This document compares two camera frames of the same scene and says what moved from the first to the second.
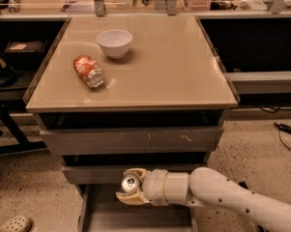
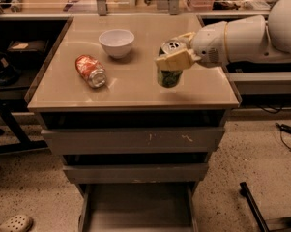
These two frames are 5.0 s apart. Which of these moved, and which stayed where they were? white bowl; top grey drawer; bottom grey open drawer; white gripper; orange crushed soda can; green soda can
Moved: green soda can; white gripper
Stayed: bottom grey open drawer; white bowl; orange crushed soda can; top grey drawer
